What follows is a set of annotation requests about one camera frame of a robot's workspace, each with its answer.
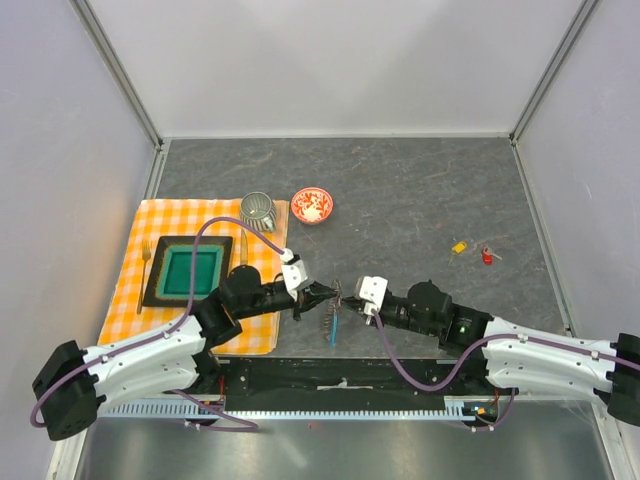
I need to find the blue tag keyring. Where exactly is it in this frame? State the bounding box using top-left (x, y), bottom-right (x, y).
top-left (322, 279), bottom-right (342, 348)

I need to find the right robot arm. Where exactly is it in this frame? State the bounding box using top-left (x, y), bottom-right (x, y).
top-left (342, 276), bottom-right (639, 426)

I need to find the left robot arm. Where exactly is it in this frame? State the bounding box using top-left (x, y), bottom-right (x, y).
top-left (30, 266), bottom-right (336, 441)

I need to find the red white patterned bowl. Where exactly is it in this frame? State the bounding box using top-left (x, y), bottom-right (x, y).
top-left (291, 187), bottom-right (334, 225)

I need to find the silver knife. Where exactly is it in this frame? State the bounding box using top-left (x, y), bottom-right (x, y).
top-left (240, 230), bottom-right (249, 266)

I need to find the grey striped mug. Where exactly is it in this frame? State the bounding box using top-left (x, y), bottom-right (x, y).
top-left (240, 192), bottom-right (277, 233)

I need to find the red tag key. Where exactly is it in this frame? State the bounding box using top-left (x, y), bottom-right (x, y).
top-left (481, 246), bottom-right (503, 265)

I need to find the black teal square plate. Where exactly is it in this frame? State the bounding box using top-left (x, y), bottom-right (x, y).
top-left (142, 236), bottom-right (233, 308)

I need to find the silver fork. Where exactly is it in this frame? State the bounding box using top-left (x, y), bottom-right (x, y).
top-left (136, 240), bottom-right (151, 315)

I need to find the orange checkered cloth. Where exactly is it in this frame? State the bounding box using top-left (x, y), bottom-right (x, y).
top-left (97, 199), bottom-right (289, 356)

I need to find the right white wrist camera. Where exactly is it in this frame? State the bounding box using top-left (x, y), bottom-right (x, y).
top-left (354, 276), bottom-right (388, 304)

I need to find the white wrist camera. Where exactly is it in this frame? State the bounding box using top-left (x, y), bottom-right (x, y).
top-left (354, 276), bottom-right (388, 304)
top-left (280, 248), bottom-right (312, 292)

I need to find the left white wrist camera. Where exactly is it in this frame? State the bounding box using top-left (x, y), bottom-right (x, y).
top-left (280, 248), bottom-right (312, 292)

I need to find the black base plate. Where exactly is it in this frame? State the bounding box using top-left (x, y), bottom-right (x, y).
top-left (188, 357), bottom-right (497, 413)

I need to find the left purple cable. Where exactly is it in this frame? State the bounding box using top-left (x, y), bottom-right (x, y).
top-left (29, 217), bottom-right (292, 432)

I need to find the purple cable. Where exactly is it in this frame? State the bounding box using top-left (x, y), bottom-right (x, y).
top-left (372, 313), bottom-right (640, 434)
top-left (29, 217), bottom-right (292, 432)

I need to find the slotted cable duct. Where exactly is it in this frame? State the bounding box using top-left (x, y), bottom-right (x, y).
top-left (100, 397), bottom-right (496, 421)

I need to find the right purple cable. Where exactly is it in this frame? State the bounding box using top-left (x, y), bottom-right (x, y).
top-left (372, 313), bottom-right (640, 434)

